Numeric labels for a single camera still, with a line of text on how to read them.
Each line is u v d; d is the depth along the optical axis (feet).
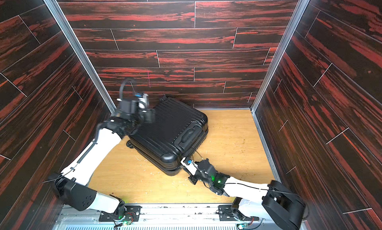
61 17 2.37
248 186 1.65
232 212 2.13
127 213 2.40
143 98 2.18
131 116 1.80
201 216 2.41
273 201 1.40
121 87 1.77
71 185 1.29
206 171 1.99
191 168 2.28
